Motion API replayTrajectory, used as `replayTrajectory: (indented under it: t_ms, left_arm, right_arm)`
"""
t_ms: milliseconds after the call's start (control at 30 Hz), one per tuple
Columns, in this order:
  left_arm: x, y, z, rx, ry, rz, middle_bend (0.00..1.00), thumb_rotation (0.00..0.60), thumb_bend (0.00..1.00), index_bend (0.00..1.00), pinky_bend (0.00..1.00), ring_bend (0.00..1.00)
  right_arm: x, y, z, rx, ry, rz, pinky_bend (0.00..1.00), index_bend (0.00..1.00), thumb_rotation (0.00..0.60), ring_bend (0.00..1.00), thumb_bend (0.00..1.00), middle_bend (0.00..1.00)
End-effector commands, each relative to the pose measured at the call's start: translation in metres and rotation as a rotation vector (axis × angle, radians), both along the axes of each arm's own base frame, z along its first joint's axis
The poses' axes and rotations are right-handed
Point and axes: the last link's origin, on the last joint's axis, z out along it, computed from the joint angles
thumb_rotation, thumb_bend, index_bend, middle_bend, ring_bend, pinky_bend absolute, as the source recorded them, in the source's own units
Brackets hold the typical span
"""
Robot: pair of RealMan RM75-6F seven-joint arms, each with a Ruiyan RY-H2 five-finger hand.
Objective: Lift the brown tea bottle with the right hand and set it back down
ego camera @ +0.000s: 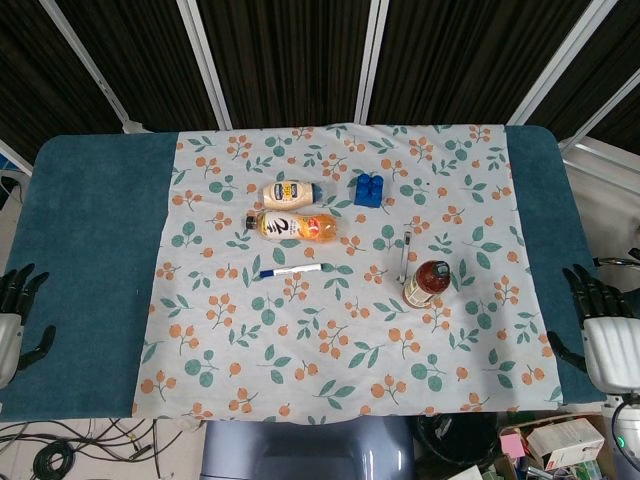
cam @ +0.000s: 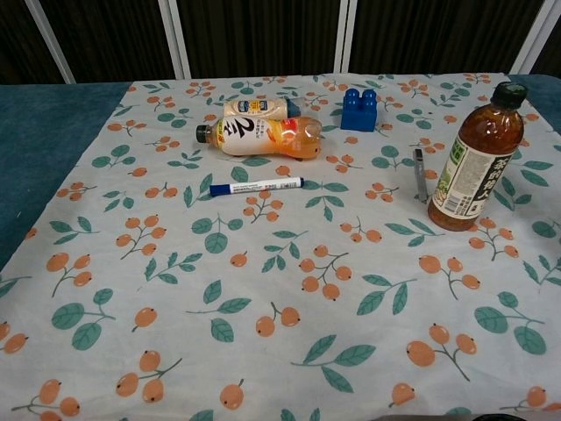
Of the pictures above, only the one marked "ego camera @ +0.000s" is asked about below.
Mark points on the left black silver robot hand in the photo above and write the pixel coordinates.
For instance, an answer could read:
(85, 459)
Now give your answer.
(7, 335)

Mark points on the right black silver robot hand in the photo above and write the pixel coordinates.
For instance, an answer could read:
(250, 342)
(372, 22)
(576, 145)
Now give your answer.
(612, 350)

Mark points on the brown sauce bottle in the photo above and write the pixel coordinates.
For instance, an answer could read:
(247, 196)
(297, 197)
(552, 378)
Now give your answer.
(427, 285)

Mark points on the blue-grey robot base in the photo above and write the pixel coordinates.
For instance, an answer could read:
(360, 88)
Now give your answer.
(300, 450)

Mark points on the orange drink bottle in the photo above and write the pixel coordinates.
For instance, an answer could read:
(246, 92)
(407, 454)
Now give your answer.
(300, 227)

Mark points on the cream mayonnaise squeeze bottle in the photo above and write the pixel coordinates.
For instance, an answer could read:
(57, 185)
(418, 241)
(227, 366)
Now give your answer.
(290, 194)

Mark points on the white carton box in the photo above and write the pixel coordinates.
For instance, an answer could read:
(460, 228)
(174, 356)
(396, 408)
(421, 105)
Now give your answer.
(567, 440)

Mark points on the brown cardboard box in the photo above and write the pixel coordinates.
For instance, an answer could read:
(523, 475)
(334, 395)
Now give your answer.
(530, 424)

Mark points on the teal table cover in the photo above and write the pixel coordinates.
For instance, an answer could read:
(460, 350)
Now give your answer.
(95, 260)

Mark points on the pink sticky note pad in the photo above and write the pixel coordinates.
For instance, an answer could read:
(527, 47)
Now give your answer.
(512, 445)

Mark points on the black round bin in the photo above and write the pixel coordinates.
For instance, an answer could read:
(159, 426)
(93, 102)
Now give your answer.
(450, 442)

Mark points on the grey pen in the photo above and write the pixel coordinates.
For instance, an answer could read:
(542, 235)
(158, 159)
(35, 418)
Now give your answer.
(404, 255)

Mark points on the blue toy building brick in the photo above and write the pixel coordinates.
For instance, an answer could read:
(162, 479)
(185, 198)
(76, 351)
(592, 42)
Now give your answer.
(369, 192)

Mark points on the white marker pen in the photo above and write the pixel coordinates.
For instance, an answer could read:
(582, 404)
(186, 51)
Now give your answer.
(292, 271)

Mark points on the floral printed tablecloth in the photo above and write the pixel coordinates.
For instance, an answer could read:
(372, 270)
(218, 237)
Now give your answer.
(300, 340)

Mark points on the white partition frame post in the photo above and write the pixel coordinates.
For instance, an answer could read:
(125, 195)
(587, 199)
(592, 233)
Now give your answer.
(87, 65)
(205, 62)
(372, 60)
(555, 62)
(600, 112)

